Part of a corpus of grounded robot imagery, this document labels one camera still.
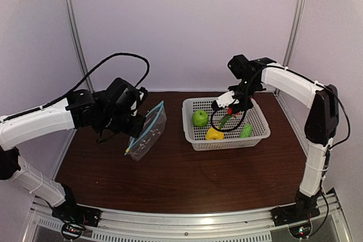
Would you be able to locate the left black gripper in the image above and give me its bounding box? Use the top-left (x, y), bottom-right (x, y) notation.
top-left (99, 109), bottom-right (146, 138)

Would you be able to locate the red toy carrot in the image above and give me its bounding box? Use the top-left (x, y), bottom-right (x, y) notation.
top-left (219, 108), bottom-right (235, 129)

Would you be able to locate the green toy cucumber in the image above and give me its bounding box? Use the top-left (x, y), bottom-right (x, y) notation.
top-left (239, 124), bottom-right (253, 138)

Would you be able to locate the clear zip top bag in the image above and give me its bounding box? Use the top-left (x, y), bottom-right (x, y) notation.
top-left (124, 100), bottom-right (167, 161)

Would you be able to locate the green toy apple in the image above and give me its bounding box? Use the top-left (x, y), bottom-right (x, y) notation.
top-left (192, 110), bottom-right (209, 128)

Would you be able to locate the yellow toy lemon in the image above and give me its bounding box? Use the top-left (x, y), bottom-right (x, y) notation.
top-left (205, 128), bottom-right (224, 141)

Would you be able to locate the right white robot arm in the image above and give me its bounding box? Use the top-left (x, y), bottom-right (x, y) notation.
top-left (219, 54), bottom-right (339, 220)

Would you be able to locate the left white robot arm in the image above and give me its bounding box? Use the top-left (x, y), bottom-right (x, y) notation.
top-left (1, 78), bottom-right (148, 222)

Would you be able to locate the white perforated plastic basket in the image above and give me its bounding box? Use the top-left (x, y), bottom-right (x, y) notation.
top-left (182, 97), bottom-right (271, 151)

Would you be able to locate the left round circuit board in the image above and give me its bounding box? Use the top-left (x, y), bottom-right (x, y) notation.
top-left (61, 223), bottom-right (83, 240)

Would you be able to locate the round circuit board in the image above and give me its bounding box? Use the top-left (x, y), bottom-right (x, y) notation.
top-left (61, 223), bottom-right (83, 240)
top-left (289, 222), bottom-right (312, 239)

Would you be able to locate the right round circuit board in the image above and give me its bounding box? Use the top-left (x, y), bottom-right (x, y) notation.
top-left (289, 222), bottom-right (312, 239)

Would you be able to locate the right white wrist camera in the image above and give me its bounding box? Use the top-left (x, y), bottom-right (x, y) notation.
top-left (212, 91), bottom-right (236, 111)

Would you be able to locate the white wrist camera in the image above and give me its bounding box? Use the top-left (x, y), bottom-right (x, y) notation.
top-left (131, 87), bottom-right (148, 110)
top-left (212, 91), bottom-right (236, 111)

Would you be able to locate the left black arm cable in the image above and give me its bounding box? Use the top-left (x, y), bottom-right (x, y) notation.
top-left (5, 52), bottom-right (150, 118)

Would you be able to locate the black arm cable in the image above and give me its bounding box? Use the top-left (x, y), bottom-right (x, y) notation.
top-left (5, 52), bottom-right (150, 118)
top-left (317, 83), bottom-right (352, 231)

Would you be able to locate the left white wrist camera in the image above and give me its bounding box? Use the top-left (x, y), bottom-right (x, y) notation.
top-left (131, 87), bottom-right (148, 110)

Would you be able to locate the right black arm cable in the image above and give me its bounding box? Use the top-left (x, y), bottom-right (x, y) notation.
top-left (317, 83), bottom-right (352, 231)

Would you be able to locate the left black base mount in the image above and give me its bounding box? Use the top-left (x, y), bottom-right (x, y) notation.
top-left (51, 205), bottom-right (101, 227)

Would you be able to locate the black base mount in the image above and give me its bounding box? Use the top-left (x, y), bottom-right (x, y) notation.
top-left (271, 194), bottom-right (320, 227)
top-left (51, 205), bottom-right (101, 227)

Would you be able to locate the right aluminium frame post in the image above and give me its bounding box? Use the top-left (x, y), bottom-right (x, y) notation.
top-left (283, 0), bottom-right (306, 66)

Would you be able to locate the aluminium frame post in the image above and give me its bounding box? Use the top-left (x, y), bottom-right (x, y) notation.
top-left (283, 0), bottom-right (306, 66)
top-left (64, 0), bottom-right (88, 77)

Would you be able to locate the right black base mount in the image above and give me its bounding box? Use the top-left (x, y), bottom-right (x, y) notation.
top-left (271, 194), bottom-right (320, 227)

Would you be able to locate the front aluminium rail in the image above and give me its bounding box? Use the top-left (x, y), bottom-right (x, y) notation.
top-left (22, 188), bottom-right (352, 242)

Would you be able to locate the left aluminium frame post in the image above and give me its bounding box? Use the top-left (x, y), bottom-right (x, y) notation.
top-left (64, 0), bottom-right (88, 77)

